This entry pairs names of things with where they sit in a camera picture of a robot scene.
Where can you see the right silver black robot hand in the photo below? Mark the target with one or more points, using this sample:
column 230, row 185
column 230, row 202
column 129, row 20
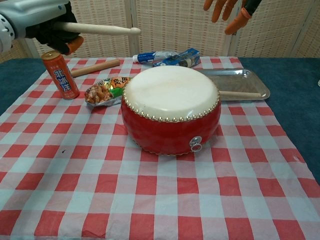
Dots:
column 245, row 15

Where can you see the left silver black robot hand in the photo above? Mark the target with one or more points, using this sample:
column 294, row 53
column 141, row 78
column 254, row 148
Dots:
column 47, row 30

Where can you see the wooden drumstick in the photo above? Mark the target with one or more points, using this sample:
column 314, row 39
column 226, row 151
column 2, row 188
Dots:
column 240, row 94
column 105, row 28

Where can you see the red drum with white skin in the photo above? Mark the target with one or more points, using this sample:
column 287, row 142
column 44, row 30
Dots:
column 170, row 90

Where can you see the orange soda can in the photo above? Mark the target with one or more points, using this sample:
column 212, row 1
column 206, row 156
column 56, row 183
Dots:
column 61, row 77

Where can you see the wooden rolling pin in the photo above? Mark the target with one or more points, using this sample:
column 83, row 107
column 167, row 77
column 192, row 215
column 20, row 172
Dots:
column 95, row 68

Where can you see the stainless steel tray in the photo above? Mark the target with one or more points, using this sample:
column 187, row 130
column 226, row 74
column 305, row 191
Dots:
column 237, row 82

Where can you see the blue cling film box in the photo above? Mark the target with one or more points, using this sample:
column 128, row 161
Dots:
column 187, row 58

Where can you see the dark blue table cover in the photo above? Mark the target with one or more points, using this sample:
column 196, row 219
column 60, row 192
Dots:
column 287, row 75

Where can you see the green orange snack bag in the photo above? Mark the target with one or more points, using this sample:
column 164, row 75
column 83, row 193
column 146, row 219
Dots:
column 100, row 93

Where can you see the woven folding screen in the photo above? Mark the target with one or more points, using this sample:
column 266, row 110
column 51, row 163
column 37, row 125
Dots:
column 162, row 25

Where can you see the blue white toothpaste tube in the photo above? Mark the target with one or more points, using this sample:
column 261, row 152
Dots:
column 146, row 57

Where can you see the red white checkered tablecloth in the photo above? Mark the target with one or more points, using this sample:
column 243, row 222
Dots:
column 150, row 195

